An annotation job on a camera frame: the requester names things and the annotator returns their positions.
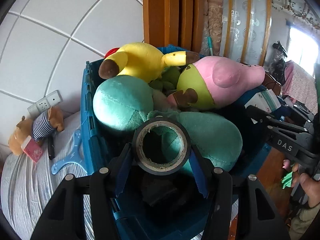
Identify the blue plastic boomerang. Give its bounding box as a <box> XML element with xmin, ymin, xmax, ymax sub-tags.
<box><xmin>51</xmin><ymin>129</ymin><xmax>87</xmax><ymax>175</ymax></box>

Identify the grey wall socket panel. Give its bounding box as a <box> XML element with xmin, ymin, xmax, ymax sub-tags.
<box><xmin>27</xmin><ymin>90</ymin><xmax>62</xmax><ymax>118</ymax></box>

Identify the teal plush toy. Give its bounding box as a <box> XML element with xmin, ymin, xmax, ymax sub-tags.
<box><xmin>92</xmin><ymin>75</ymin><xmax>242</xmax><ymax>173</ymax></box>

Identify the pink star plush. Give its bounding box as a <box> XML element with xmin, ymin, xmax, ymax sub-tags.
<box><xmin>167</xmin><ymin>56</ymin><xmax>265</xmax><ymax>111</ymax></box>

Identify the red plastic toy case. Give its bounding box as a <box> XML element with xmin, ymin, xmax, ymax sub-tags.
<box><xmin>104</xmin><ymin>47</ymin><xmax>119</xmax><ymax>58</ymax></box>

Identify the green frog plush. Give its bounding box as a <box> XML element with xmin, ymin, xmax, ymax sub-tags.
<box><xmin>149</xmin><ymin>67</ymin><xmax>181</xmax><ymax>95</ymax></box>

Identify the small teal white box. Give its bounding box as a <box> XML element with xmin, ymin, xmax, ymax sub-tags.
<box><xmin>245</xmin><ymin>89</ymin><xmax>281</xmax><ymax>114</ymax></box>

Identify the blue striped bed sheet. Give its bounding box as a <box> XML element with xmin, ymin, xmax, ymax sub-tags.
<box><xmin>0</xmin><ymin>110</ymin><xmax>241</xmax><ymax>240</ymax></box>

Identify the pink tissue pack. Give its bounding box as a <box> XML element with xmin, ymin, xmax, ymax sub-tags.
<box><xmin>21</xmin><ymin>135</ymin><xmax>43</xmax><ymax>163</ymax></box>

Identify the blue plastic storage crate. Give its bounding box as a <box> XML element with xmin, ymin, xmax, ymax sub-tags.
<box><xmin>80</xmin><ymin>44</ymin><xmax>291</xmax><ymax>240</ymax></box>

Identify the rolled patterned carpet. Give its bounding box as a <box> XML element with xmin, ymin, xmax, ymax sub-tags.
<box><xmin>200</xmin><ymin>0</ymin><xmax>223</xmax><ymax>56</ymax></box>

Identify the wooden glass partition screen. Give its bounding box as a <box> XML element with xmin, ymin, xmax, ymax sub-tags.
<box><xmin>220</xmin><ymin>0</ymin><xmax>272</xmax><ymax>66</ymax></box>

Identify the person right hand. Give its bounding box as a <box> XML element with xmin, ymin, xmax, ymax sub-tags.
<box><xmin>291</xmin><ymin>163</ymin><xmax>320</xmax><ymax>208</ymax></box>

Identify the black tape roll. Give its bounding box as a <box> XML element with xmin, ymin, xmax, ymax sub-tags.
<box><xmin>132</xmin><ymin>116</ymin><xmax>191</xmax><ymax>176</ymax></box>

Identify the yellow striped tiger plush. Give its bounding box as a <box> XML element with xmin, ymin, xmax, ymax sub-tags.
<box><xmin>98</xmin><ymin>42</ymin><xmax>200</xmax><ymax>83</ymax></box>

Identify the brown bear plush striped shirt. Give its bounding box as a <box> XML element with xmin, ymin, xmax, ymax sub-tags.
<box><xmin>8</xmin><ymin>107</ymin><xmax>65</xmax><ymax>155</ymax></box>

